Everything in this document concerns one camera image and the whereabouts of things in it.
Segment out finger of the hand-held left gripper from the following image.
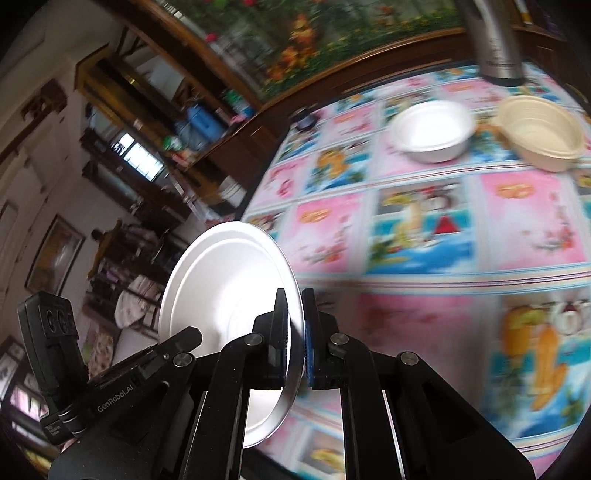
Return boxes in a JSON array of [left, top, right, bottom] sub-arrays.
[[151, 326, 203, 357]]

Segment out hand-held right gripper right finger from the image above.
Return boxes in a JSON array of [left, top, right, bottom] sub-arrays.
[[302, 287, 537, 480]]

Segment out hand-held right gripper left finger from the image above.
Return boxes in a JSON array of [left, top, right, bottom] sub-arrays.
[[47, 287, 291, 480]]

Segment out white plate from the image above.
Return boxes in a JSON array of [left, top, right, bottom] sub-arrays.
[[158, 221, 306, 450]]

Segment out striped seat cushion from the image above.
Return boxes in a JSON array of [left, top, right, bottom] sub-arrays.
[[115, 276, 163, 329]]

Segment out white bucket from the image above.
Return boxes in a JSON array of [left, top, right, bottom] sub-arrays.
[[216, 176, 249, 209]]

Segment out blue thermos flask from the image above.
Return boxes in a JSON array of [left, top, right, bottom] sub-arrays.
[[184, 103, 222, 152]]

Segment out green bottle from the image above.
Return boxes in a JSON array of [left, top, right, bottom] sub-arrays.
[[221, 89, 255, 119]]

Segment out white bowl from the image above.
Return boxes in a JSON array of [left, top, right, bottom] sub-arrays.
[[390, 100, 477, 164]]

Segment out glass flower display panel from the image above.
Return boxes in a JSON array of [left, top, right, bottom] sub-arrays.
[[174, 0, 468, 95]]

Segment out small beige bowl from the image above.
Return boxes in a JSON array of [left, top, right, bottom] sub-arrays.
[[495, 95, 585, 173]]

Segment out stainless steel thermos jug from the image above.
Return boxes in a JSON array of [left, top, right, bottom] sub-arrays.
[[454, 0, 528, 88]]

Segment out framed wall painting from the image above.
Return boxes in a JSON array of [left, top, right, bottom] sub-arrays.
[[24, 214, 87, 297]]

